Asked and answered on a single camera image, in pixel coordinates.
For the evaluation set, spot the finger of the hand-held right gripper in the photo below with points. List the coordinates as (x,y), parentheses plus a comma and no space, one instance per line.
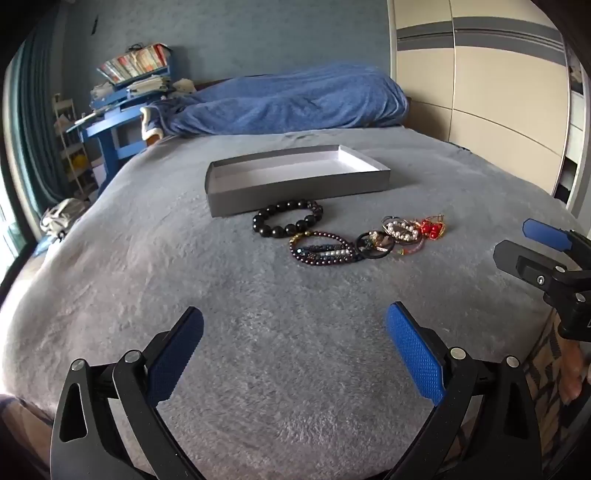
(521,263)
(545,235)

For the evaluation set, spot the yellow toy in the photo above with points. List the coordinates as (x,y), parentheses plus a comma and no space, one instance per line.
(77,164)

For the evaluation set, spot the teal curtain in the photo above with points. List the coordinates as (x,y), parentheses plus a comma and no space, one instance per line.
(32,138)

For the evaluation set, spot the row of books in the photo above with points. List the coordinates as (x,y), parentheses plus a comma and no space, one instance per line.
(134,62)

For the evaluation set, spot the white cloth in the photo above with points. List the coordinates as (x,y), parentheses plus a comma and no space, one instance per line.
(60,217)

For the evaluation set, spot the white furniture frame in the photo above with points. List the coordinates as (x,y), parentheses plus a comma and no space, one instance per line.
(577,152)

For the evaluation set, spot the blue blanket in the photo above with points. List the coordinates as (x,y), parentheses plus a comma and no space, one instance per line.
(300,101)

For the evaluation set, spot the white shelf rack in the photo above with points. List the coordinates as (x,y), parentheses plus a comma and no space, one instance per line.
(69,138)

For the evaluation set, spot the red bead ornament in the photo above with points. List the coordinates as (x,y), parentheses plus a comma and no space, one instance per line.
(427,228)

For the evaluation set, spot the grey cardboard box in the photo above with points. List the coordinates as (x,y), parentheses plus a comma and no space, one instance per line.
(231,203)

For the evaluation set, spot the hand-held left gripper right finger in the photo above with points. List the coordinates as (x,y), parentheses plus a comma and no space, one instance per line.
(415,355)

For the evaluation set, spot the grey plush bed blanket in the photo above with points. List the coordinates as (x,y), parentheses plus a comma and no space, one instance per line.
(184,258)

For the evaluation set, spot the pearl hair clip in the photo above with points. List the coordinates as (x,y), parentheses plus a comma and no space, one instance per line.
(334,254)

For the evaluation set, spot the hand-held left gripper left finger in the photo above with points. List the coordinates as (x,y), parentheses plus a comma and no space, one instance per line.
(178,355)

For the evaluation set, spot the pile of papers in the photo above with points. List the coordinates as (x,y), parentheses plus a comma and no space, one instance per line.
(138,85)

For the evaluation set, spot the beige wardrobe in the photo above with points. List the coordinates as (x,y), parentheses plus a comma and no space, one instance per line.
(498,92)

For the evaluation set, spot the blue desk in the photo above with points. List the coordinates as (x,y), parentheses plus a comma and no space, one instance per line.
(106,127)

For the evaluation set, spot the brown patterned cloth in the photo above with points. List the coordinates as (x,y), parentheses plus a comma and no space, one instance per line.
(545,369)

